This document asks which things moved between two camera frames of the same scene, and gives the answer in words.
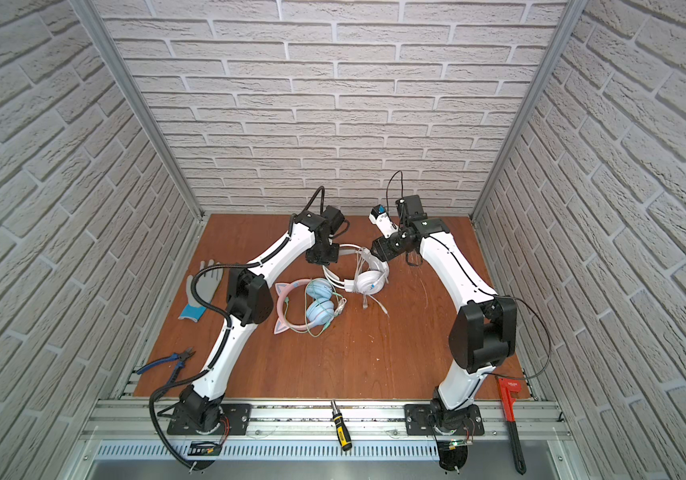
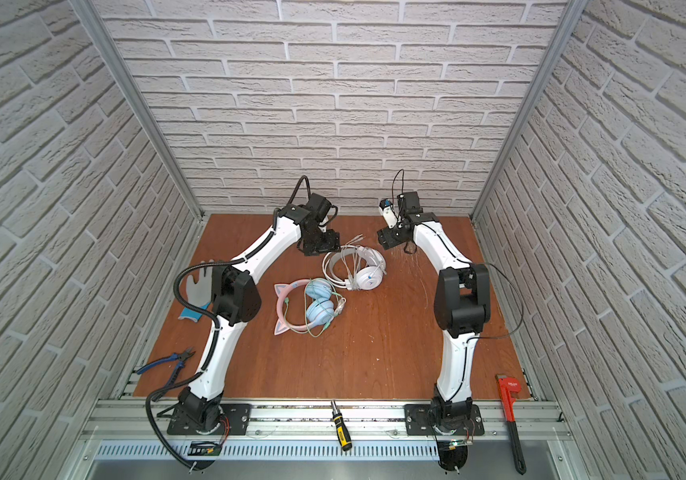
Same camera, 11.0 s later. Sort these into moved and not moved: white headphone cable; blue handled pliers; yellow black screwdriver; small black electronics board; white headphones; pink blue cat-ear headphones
Moved: white headphones; white headphone cable
Not moved: pink blue cat-ear headphones; yellow black screwdriver; blue handled pliers; small black electronics board
